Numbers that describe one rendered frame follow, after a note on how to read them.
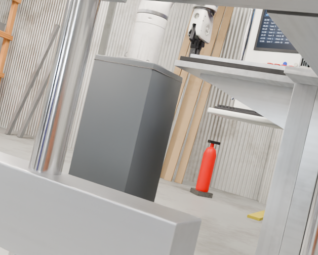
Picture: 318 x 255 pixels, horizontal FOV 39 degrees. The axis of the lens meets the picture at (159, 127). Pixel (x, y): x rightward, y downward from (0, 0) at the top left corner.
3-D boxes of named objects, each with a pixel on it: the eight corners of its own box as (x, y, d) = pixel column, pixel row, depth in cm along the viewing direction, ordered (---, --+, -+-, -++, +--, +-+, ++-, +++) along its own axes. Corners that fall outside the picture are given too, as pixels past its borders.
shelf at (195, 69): (350, 119, 187) (351, 114, 187) (324, 88, 125) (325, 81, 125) (240, 99, 210) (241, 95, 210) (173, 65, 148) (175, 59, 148)
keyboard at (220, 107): (298, 125, 216) (300, 120, 215) (286, 121, 205) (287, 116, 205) (227, 113, 241) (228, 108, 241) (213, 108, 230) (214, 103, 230)
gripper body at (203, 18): (208, 4, 151) (201, 37, 151) (219, 14, 160) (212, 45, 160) (189, 3, 155) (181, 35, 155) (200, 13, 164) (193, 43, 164)
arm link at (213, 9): (211, -1, 151) (209, 8, 151) (221, 8, 159) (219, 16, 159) (189, -3, 155) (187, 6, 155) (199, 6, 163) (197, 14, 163)
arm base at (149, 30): (106, 56, 166) (117, 7, 166) (132, 67, 183) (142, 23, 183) (150, 63, 157) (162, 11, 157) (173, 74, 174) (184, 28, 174)
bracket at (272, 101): (293, 132, 139) (303, 90, 139) (291, 131, 137) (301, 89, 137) (195, 112, 156) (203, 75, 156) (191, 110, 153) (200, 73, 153)
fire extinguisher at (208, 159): (215, 197, 515) (228, 143, 515) (208, 199, 490) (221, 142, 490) (193, 191, 526) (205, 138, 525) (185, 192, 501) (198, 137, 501)
